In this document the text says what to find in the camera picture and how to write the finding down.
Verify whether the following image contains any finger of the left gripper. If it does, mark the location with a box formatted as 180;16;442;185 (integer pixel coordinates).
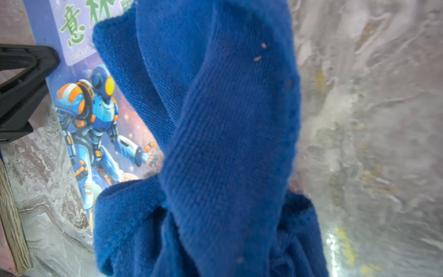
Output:
1;44;60;143

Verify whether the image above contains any colourful sunflower magazine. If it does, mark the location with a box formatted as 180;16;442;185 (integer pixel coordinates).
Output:
24;1;163;220

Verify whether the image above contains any Hamlet purple red book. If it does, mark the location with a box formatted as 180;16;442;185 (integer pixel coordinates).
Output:
1;162;33;277

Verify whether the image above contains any blue cloth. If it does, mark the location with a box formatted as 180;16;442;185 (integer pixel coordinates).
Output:
93;1;328;277

